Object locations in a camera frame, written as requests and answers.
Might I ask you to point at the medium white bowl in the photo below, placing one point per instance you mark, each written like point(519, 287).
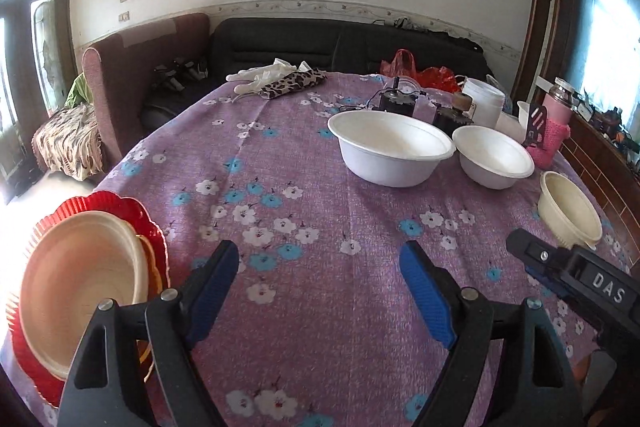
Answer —
point(495, 157)

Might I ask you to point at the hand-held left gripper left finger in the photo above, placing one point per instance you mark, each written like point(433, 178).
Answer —
point(212, 292)

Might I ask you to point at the red plastic bag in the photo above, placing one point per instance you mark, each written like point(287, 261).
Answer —
point(440, 77)

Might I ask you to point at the white bowl behind bucket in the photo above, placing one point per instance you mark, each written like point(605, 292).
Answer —
point(523, 112)

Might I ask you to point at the clear plastic container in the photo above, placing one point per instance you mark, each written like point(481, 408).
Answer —
point(412, 84)

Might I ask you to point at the white glove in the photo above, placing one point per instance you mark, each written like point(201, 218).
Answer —
point(260, 74)

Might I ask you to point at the beige plate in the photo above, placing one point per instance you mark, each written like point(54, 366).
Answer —
point(80, 277)

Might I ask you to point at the maroon armchair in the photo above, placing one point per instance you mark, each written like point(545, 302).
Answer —
point(120, 77)

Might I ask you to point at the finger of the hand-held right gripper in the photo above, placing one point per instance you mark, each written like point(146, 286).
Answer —
point(575, 267)
point(542, 287)

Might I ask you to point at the black shoes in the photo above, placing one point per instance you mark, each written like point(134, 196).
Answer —
point(177, 73)

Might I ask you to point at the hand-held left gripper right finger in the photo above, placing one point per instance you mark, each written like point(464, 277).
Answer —
point(427, 292)

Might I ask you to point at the glass panel door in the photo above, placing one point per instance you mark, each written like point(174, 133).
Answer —
point(35, 57)

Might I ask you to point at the white plastic bucket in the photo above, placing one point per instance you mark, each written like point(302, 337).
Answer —
point(485, 104)

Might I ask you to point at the purple floral tablecloth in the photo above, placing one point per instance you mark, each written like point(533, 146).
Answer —
point(310, 167)

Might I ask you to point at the black phone stand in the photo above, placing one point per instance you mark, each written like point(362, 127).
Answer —
point(535, 122)

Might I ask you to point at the white plastic box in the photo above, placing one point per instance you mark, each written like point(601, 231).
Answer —
point(509, 127)

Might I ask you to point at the red fluted plate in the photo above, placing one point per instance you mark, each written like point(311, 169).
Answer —
point(115, 207)

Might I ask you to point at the black motor with wooden pulley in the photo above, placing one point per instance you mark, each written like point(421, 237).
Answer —
point(452, 114)

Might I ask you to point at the green cloth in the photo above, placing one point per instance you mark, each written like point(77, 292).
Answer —
point(77, 92)

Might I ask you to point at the large white bowl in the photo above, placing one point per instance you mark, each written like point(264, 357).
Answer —
point(390, 142)

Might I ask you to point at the clear plastic bag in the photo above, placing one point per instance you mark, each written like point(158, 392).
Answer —
point(500, 87)

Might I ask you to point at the black sofa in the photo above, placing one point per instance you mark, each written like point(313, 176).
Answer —
point(300, 44)

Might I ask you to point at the black motor with shaft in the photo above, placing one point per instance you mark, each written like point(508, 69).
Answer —
point(397, 102)

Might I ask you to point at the patterned blanket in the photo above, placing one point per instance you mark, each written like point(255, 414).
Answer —
point(67, 142)

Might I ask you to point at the wall switch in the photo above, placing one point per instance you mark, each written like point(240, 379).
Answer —
point(124, 16)

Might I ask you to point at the bright window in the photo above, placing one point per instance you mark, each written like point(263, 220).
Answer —
point(612, 32)

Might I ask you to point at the cream bowl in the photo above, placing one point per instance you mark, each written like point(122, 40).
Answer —
point(570, 207)

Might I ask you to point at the pink thermos with knitted sleeve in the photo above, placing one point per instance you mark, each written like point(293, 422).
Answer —
point(555, 127)

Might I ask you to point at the orange plate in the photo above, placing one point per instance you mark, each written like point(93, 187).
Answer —
point(152, 267)

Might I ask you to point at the leopard print cloth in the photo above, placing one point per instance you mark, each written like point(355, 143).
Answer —
point(295, 83)

